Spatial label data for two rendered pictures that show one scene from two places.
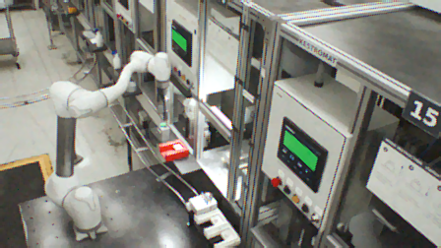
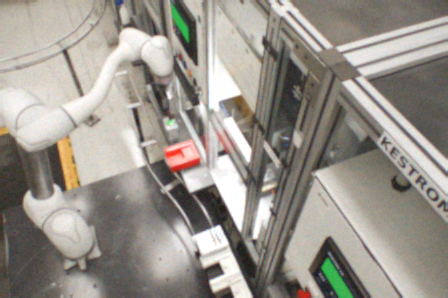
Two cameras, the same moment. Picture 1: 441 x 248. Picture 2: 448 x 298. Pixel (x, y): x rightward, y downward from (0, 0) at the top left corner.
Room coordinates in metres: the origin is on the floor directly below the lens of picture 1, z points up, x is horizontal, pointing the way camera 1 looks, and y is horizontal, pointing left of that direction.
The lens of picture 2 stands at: (0.98, -0.05, 2.46)
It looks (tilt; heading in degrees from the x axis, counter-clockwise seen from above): 52 degrees down; 6
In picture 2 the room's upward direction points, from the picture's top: 2 degrees clockwise
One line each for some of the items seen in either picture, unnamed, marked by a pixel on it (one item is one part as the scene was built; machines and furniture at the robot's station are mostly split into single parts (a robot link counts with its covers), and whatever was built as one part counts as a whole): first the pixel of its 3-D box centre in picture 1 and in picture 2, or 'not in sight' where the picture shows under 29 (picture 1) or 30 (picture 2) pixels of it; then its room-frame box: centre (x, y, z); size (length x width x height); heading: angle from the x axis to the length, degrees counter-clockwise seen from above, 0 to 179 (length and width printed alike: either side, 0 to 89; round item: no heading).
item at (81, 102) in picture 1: (85, 104); (42, 129); (1.76, 0.70, 1.44); 0.18 x 0.14 x 0.13; 146
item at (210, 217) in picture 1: (212, 225); (221, 270); (1.56, 0.00, 0.84); 0.36 x 0.14 x 0.10; 32
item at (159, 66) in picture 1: (160, 65); (158, 53); (2.23, 0.38, 1.46); 0.13 x 0.11 x 0.16; 56
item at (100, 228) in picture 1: (89, 224); (79, 248); (1.61, 0.72, 0.71); 0.22 x 0.18 x 0.06; 32
